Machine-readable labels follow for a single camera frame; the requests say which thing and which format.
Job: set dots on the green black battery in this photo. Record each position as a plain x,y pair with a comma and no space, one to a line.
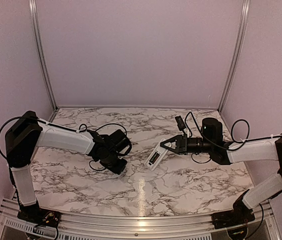
154,158

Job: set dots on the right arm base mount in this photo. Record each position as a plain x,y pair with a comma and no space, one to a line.
230,218

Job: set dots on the left aluminium frame post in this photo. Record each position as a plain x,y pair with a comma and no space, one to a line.
40,51

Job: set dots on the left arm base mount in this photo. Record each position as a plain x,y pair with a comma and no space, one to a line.
43,217

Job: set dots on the right aluminium frame post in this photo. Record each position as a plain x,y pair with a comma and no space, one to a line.
242,27

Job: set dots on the front aluminium rail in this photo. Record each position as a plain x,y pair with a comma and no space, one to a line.
79,226

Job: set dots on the aluminium frame post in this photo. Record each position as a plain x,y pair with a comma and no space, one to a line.
242,27
40,51

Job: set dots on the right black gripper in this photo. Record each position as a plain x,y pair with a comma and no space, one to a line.
181,147

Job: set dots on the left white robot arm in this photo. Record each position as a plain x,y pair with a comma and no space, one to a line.
29,132

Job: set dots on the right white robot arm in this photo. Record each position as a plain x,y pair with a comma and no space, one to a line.
224,152

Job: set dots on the white battery cover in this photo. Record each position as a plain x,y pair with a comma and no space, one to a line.
153,198

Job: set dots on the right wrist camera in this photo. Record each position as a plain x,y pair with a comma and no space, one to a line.
180,123

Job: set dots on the white remote control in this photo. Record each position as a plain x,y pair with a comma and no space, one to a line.
161,150

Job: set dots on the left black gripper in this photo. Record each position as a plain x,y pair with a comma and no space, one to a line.
118,170

